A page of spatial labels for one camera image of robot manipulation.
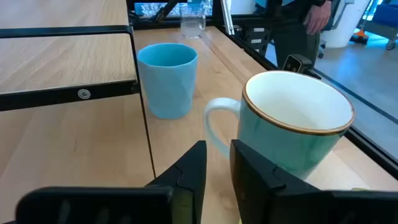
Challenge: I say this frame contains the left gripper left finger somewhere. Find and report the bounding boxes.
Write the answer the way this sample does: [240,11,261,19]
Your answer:
[146,140,208,224]

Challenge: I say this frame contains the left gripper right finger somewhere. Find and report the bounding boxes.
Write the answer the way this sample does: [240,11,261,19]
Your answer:
[229,139,331,224]

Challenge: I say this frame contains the teal mug with gold rim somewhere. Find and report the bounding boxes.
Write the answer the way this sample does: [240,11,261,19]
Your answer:
[203,70,356,181]

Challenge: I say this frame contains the light blue faceted mug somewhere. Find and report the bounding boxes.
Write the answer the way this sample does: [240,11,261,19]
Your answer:
[137,42,198,120]

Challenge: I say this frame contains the clear glass cup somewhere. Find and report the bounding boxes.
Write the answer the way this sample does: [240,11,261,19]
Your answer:
[180,6,206,40]

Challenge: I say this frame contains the black box with white labels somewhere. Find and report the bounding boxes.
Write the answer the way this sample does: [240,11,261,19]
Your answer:
[242,26,272,54]

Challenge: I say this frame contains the person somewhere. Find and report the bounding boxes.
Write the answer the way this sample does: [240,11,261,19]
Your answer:
[254,0,333,71]

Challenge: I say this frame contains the person's hand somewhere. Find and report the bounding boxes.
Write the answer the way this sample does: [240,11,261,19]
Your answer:
[303,1,332,35]

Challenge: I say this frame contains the white round column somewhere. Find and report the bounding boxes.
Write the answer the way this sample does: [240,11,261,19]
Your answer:
[320,0,371,49]

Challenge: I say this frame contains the blue upholstered seat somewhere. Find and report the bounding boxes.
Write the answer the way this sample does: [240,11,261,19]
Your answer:
[363,2,398,50]

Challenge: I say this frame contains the small black table camera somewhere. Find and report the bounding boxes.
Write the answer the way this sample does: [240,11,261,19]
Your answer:
[282,54,323,80]

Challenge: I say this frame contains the silver aluminium frame post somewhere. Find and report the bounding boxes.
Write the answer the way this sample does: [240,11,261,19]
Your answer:
[220,0,236,35]

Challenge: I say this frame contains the wooden shelf with black frame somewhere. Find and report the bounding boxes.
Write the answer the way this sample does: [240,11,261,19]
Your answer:
[0,24,156,180]

